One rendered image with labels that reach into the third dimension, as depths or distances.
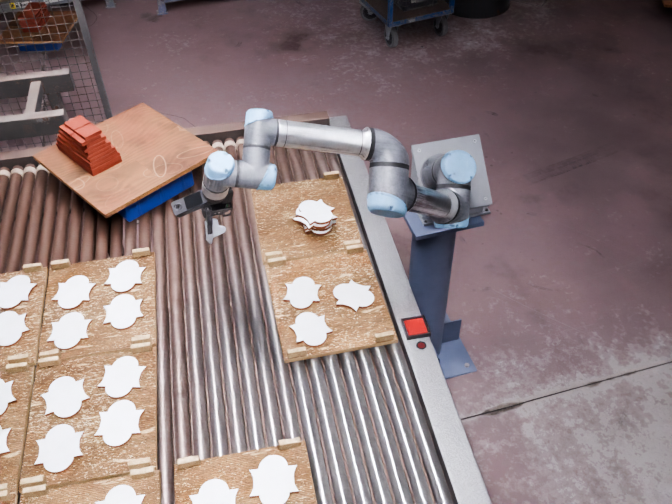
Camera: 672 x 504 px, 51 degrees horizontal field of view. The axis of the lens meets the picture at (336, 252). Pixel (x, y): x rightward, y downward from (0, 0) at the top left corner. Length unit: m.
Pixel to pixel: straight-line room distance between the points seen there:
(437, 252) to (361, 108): 2.24
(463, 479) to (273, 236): 1.07
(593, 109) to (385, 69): 1.46
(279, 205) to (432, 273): 0.68
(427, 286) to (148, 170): 1.18
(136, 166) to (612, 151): 3.00
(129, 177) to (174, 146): 0.23
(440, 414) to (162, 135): 1.54
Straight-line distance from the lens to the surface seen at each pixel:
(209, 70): 5.40
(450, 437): 2.02
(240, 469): 1.96
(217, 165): 1.93
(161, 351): 2.24
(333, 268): 2.38
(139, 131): 2.93
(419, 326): 2.23
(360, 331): 2.19
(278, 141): 2.00
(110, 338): 2.30
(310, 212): 2.46
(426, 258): 2.80
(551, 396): 3.30
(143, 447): 2.04
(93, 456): 2.07
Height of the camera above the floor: 2.63
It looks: 44 degrees down
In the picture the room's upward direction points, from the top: 2 degrees counter-clockwise
